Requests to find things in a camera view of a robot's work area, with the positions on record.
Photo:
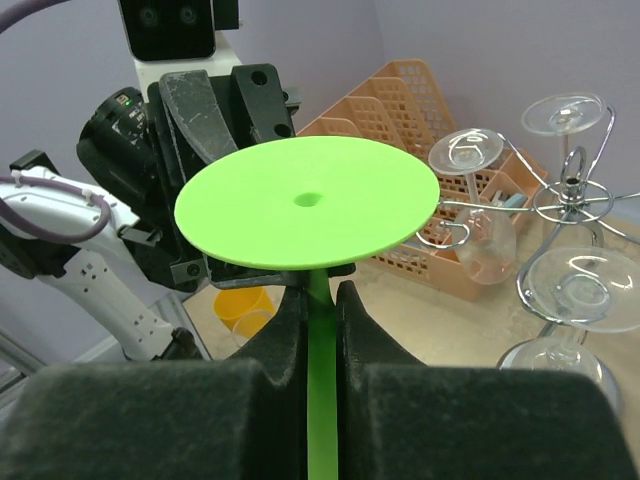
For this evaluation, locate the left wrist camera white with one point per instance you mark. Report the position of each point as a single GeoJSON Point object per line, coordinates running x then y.
{"type": "Point", "coordinates": [179, 35]}

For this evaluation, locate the orange plastic goblet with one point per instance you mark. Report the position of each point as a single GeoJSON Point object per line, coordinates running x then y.
{"type": "Point", "coordinates": [231, 305]}

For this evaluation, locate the green plastic goblet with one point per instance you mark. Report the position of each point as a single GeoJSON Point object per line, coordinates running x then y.
{"type": "Point", "coordinates": [304, 203]}

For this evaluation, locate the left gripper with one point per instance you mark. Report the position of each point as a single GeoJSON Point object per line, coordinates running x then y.
{"type": "Point", "coordinates": [195, 119]}

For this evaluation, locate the clear wine glass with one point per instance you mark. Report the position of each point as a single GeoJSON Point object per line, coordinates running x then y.
{"type": "Point", "coordinates": [579, 290]}
{"type": "Point", "coordinates": [484, 238]}
{"type": "Point", "coordinates": [563, 115]}
{"type": "Point", "coordinates": [249, 325]}

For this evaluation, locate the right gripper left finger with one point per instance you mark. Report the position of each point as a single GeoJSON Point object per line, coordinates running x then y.
{"type": "Point", "coordinates": [239, 418]}

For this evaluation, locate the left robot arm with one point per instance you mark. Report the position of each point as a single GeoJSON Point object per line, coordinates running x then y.
{"type": "Point", "coordinates": [140, 149]}

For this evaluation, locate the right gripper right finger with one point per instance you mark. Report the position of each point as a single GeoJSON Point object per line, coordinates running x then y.
{"type": "Point", "coordinates": [401, 419]}

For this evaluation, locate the chrome wine glass rack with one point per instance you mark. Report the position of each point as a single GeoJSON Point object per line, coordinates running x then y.
{"type": "Point", "coordinates": [570, 209]}

